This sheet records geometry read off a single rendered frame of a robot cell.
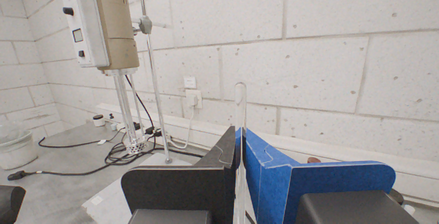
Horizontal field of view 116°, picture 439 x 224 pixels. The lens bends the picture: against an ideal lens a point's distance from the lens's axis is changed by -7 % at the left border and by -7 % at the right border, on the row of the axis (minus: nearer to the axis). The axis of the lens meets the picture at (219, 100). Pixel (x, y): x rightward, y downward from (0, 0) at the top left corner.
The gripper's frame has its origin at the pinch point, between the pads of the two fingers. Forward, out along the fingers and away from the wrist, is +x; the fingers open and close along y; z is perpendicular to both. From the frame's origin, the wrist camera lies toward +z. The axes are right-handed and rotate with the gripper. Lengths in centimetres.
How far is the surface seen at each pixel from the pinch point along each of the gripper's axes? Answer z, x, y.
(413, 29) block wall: 9, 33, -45
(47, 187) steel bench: -37, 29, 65
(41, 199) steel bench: -37, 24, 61
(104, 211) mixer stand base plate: -35, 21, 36
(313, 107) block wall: -13, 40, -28
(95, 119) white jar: -33, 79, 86
